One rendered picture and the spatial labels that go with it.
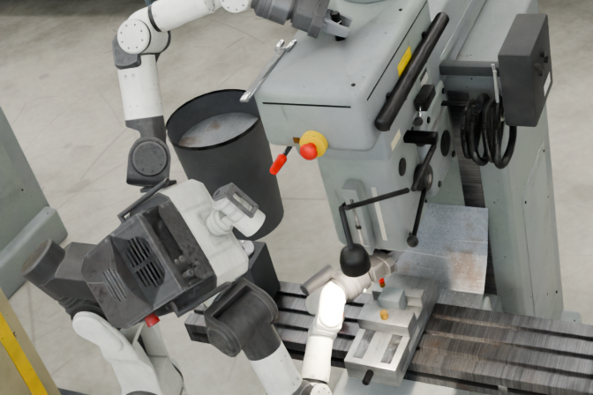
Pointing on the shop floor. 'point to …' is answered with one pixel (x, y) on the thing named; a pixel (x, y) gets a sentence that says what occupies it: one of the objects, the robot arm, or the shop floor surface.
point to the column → (543, 268)
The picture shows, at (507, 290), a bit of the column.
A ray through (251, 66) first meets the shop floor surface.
